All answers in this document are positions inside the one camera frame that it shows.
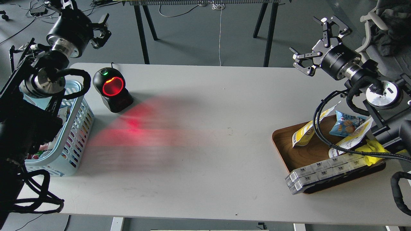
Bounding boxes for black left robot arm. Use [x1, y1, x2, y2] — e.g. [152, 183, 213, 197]
[1, 0, 111, 226]

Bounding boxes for snacks inside basket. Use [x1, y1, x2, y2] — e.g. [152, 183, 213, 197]
[26, 106, 71, 160]

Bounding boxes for blue snack bag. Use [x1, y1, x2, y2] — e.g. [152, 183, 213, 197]
[329, 111, 367, 137]

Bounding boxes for black table legs left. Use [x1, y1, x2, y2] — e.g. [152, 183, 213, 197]
[133, 4, 159, 64]

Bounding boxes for white hanging cable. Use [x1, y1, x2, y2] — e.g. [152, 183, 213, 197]
[212, 3, 225, 66]

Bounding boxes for brown wooden tray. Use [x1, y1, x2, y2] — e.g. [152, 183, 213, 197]
[272, 123, 386, 189]

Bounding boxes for light blue plastic basket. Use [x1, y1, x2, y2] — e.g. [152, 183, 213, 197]
[25, 96, 94, 176]

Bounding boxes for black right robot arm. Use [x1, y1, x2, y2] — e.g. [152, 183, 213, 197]
[290, 12, 410, 162]

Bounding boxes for black table legs right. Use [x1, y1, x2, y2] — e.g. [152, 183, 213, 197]
[253, 0, 279, 67]

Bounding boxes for black barcode scanner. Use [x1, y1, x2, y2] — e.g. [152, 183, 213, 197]
[92, 62, 134, 113]

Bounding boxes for black table legs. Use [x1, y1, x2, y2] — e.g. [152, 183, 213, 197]
[133, 4, 159, 64]
[253, 0, 279, 67]

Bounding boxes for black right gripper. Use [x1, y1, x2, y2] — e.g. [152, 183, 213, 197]
[289, 15, 361, 81]

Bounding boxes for yellow snack bar package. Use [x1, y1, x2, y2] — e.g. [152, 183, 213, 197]
[355, 139, 389, 166]

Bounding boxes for silver boxed snack pack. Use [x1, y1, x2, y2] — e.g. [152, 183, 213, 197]
[284, 153, 367, 195]

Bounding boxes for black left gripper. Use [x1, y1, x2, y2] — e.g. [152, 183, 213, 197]
[46, 8, 112, 58]

